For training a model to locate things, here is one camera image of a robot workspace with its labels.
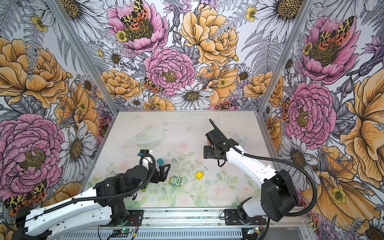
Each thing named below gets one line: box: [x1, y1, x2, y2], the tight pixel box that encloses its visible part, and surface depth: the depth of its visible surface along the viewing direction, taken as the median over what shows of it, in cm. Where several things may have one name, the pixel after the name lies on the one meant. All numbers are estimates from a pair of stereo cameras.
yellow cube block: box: [195, 171, 204, 181], surface depth 89 cm
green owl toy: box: [169, 176, 183, 187], surface depth 87 cm
